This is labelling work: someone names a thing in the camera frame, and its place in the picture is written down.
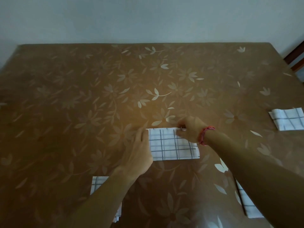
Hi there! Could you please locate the person's right forearm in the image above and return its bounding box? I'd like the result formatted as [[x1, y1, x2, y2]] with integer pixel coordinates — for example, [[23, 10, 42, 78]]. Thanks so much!
[[204, 130, 304, 228]]

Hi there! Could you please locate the person's left hand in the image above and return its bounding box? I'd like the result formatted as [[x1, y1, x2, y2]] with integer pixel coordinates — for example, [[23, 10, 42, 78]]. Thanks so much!
[[114, 128, 154, 181]]

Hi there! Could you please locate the person's left forearm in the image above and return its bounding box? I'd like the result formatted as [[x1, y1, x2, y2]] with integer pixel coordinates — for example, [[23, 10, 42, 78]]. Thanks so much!
[[63, 169, 138, 228]]

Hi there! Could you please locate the red string bracelet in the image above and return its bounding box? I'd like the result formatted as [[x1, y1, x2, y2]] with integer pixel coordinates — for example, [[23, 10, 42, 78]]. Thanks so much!
[[198, 126, 216, 146]]

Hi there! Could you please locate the person's right hand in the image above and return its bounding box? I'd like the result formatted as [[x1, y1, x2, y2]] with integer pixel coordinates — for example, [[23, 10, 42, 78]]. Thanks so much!
[[176, 116, 209, 143]]

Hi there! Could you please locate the wooden table with floral cover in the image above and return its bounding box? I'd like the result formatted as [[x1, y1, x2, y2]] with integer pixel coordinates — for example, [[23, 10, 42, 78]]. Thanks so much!
[[0, 42, 304, 228]]

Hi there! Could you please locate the single grid paper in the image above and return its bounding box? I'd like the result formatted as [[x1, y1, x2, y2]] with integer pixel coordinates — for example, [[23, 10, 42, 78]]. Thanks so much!
[[146, 127, 200, 162], [235, 179, 265, 219], [90, 176, 123, 224]]

